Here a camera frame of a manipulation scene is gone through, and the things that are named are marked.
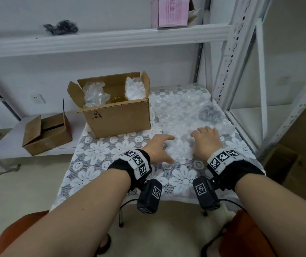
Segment person's right hand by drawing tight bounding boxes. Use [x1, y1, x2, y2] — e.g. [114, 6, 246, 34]
[190, 126, 223, 161]

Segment person's left hand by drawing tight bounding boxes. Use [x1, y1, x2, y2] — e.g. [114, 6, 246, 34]
[141, 134, 175, 165]

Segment clear bubble wrap heap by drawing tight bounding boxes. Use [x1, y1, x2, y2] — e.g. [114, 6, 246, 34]
[149, 87, 235, 165]

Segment round gold tin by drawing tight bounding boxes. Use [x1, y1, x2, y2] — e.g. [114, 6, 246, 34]
[109, 95, 128, 104]

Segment large-bubble clear bubble wrap sheet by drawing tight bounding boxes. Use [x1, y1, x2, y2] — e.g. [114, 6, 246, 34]
[83, 81, 110, 108]

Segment person's right forearm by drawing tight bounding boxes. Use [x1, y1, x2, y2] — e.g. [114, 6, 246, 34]
[234, 172, 306, 257]

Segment person's left forearm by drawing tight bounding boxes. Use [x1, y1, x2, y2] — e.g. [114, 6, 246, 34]
[0, 168, 131, 257]

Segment small brown cardboard box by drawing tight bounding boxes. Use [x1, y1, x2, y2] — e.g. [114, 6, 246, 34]
[22, 99, 73, 156]

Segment pink box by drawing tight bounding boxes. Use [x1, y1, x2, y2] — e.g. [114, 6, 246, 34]
[150, 0, 200, 29]

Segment black left wristband with markers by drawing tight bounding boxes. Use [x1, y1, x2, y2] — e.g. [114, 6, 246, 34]
[108, 149, 153, 190]

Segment black wristband with markers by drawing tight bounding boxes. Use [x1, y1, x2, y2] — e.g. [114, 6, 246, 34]
[108, 149, 153, 190]
[206, 147, 266, 192]

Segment black right wristband with markers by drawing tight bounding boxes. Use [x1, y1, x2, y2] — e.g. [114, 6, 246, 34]
[206, 147, 266, 192]

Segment white floral lace tablecloth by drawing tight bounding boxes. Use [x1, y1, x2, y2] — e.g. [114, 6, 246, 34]
[50, 84, 266, 212]

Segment white metal shelving rack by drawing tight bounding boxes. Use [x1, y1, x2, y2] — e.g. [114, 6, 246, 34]
[226, 18, 306, 158]
[0, 0, 266, 172]

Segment orange trousers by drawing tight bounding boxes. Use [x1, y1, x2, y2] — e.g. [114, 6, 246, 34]
[0, 210, 276, 257]

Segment black sandal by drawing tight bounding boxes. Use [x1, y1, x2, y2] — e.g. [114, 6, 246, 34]
[200, 222, 230, 257]
[97, 232, 112, 256]

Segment black crumpled plastic bundle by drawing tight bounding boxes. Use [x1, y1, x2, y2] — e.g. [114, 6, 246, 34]
[43, 20, 79, 36]

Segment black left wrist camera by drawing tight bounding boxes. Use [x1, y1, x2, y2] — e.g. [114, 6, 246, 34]
[136, 179, 163, 215]

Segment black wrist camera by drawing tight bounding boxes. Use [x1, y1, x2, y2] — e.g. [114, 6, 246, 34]
[136, 179, 163, 215]
[192, 176, 221, 211]

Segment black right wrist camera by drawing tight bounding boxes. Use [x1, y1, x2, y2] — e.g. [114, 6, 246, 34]
[192, 176, 221, 211]

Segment black left camera cable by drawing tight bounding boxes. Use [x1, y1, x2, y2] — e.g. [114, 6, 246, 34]
[119, 199, 139, 209]

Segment black camera cable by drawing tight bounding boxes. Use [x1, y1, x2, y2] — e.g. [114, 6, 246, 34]
[218, 199, 279, 257]
[119, 199, 139, 209]

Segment black right camera cable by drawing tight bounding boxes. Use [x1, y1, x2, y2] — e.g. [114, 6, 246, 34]
[218, 199, 279, 257]

